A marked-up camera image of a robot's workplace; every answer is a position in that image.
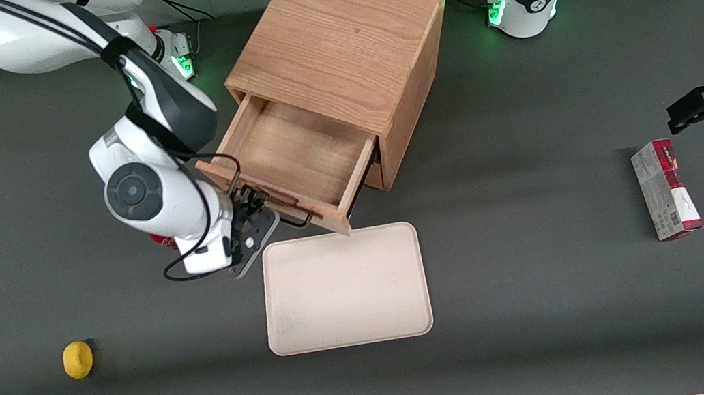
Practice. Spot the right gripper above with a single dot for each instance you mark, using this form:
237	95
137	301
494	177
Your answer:
250	204

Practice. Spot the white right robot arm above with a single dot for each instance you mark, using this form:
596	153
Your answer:
25	30

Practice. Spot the wooden drawer cabinet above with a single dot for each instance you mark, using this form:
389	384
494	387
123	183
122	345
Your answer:
343	33

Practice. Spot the red and white carton box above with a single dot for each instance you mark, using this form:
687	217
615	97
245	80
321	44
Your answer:
664	191

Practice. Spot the red cola bottle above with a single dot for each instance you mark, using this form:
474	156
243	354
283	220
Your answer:
164	241

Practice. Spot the beige plastic tray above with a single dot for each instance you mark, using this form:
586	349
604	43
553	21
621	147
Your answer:
344	288

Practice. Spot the yellow toy lemon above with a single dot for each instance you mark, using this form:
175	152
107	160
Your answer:
77	360

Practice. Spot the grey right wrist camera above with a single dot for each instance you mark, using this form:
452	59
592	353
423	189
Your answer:
255	242

